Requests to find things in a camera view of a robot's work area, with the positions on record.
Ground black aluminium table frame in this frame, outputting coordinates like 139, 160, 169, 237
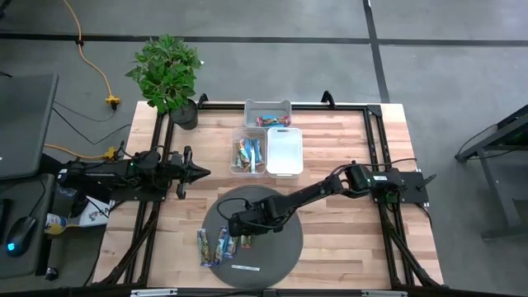
92, 101, 445, 290

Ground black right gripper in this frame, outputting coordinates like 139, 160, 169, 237
227, 196, 290, 239

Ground white plastic bin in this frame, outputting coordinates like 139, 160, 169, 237
266, 126, 305, 180

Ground clear plastic bin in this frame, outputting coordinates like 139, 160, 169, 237
229, 125, 268, 179

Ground pile of blue snack packets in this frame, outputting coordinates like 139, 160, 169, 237
256, 114, 292, 128

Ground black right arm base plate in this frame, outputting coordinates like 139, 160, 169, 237
369, 170, 437, 206

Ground black metal cart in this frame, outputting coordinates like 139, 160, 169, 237
455, 103, 528, 240

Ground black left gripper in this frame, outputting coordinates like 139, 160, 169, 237
170, 145, 212, 200

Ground yellow extension cord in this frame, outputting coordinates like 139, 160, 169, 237
43, 143, 119, 161
60, 0, 122, 111

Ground yellow white bottle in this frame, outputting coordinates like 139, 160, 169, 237
44, 212, 69, 235

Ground silver metal bracket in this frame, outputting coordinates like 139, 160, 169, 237
361, 290, 408, 297
130, 288, 179, 297

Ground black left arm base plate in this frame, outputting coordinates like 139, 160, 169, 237
110, 167, 171, 203

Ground translucent grey plastic bin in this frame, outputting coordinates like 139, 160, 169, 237
243, 98, 293, 129

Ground green potted plant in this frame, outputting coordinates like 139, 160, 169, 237
125, 33, 204, 131

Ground dark grey laptop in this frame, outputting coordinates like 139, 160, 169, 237
0, 73, 59, 182

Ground round grey woven mat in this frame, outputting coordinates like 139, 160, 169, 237
200, 184, 305, 290

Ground black computer mouse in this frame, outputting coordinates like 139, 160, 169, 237
4, 215, 38, 258

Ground dark side desk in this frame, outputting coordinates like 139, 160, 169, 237
0, 172, 57, 281

